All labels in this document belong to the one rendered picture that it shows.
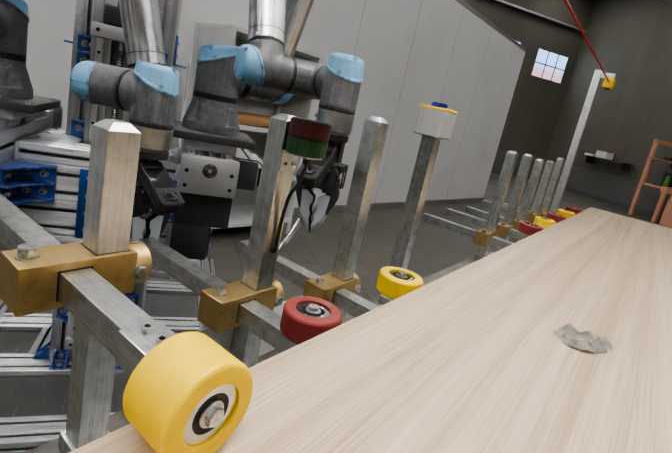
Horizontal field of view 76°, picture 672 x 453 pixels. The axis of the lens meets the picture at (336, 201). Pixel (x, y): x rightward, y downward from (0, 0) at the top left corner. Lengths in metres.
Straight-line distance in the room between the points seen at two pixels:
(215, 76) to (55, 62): 2.07
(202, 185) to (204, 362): 0.77
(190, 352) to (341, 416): 0.17
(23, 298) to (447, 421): 0.42
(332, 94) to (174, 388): 0.65
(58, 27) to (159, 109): 2.38
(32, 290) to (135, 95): 0.44
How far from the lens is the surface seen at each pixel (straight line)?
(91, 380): 0.61
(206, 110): 1.19
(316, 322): 0.57
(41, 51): 3.16
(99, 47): 1.30
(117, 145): 0.50
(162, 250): 0.85
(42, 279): 0.51
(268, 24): 0.93
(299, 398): 0.45
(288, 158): 0.65
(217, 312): 0.67
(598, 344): 0.80
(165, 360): 0.35
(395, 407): 0.48
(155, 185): 0.82
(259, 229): 0.68
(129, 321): 0.42
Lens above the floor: 1.17
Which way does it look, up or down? 12 degrees down
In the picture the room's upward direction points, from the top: 12 degrees clockwise
